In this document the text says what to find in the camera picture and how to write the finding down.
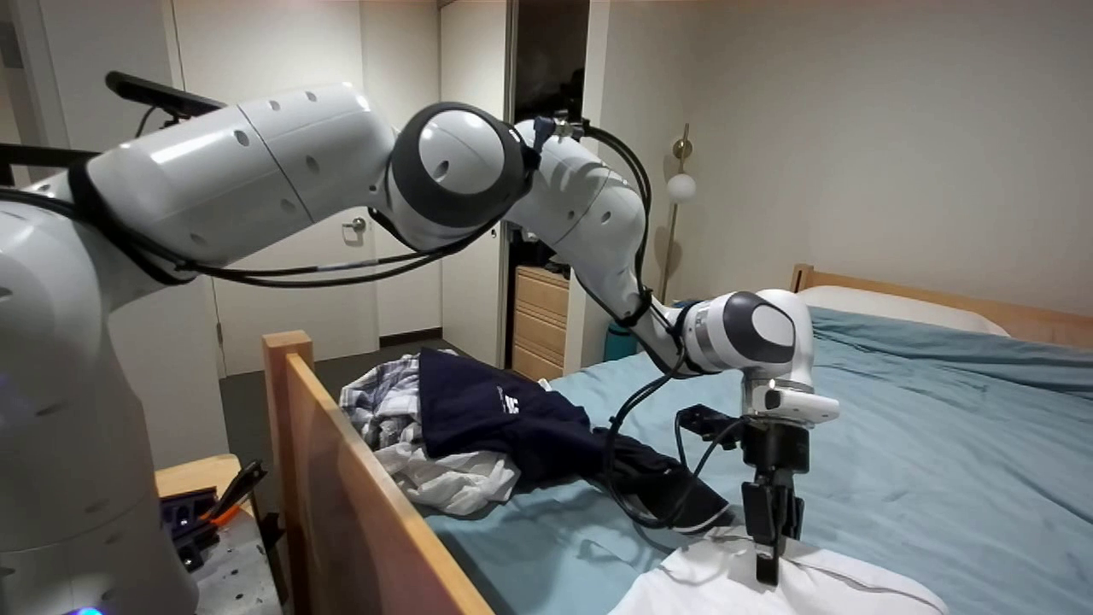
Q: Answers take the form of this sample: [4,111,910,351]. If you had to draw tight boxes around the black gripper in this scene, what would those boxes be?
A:
[736,420,816,590]

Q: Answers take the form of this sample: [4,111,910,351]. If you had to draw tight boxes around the white clothing piece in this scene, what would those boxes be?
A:
[609,534,950,615]

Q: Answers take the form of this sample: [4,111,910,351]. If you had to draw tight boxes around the light blue bed sheet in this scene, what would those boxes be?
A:
[424,303,1093,615]

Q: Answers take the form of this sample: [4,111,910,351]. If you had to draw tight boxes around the teal waste bin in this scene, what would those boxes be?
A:
[602,320,641,367]

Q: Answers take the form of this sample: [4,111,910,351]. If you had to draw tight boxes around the white pillow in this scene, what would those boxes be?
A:
[797,282,1010,343]

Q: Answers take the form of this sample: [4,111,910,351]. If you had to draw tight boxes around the wooden drawer dresser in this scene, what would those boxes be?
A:
[510,262,574,386]

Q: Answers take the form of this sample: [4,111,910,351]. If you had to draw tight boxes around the navy blue garment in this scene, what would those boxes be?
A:
[415,346,736,534]

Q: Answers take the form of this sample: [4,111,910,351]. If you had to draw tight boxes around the white t-shirt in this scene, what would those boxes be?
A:
[374,433,523,524]

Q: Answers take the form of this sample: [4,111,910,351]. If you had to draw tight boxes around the white closet door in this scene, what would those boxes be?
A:
[435,0,511,369]

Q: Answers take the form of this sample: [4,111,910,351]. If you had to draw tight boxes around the grey plaid shirt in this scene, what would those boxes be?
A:
[339,351,427,450]

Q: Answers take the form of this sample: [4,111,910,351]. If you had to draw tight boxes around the white room door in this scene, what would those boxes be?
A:
[166,0,387,377]

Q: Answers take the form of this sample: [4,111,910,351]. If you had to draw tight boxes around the black orange hand tools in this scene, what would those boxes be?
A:
[161,457,273,574]

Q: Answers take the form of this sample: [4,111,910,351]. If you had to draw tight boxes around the small wooden stool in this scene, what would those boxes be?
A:
[152,450,249,507]

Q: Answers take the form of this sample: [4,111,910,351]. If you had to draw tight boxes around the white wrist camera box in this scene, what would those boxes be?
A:
[757,380,844,427]

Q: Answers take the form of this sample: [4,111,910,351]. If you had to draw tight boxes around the black cable plug block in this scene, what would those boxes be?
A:
[674,401,744,450]

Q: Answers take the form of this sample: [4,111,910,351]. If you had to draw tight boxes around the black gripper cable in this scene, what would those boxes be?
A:
[596,372,757,539]

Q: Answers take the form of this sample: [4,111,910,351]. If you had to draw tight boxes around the round wall lamp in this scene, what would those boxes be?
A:
[662,119,701,211]

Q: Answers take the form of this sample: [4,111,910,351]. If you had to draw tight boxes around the wooden bed frame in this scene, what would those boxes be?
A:
[261,262,1093,615]

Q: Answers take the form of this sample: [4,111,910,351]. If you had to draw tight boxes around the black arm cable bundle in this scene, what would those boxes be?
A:
[0,111,659,324]

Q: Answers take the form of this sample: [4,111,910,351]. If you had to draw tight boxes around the black mounting bracket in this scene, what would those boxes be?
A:
[104,67,228,123]

